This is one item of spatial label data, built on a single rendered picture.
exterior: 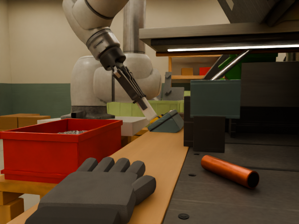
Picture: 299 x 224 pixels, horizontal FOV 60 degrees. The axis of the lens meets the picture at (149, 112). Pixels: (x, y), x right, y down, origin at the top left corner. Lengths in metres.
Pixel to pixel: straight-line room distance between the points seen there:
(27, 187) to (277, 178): 0.54
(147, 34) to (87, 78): 0.66
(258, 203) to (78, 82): 0.92
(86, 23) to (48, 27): 8.10
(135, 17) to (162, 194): 0.95
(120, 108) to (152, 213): 1.45
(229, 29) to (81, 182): 0.33
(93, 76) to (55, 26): 7.72
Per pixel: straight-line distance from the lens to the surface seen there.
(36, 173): 0.69
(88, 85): 1.10
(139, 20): 1.18
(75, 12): 0.82
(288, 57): 0.79
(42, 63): 8.84
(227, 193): 0.33
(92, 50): 0.80
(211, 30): 0.46
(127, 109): 1.68
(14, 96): 9.30
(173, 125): 0.74
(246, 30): 0.47
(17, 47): 9.30
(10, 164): 0.73
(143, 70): 1.11
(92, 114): 1.10
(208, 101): 0.52
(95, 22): 0.79
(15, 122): 6.45
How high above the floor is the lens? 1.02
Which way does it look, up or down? 5 degrees down
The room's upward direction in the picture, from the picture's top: straight up
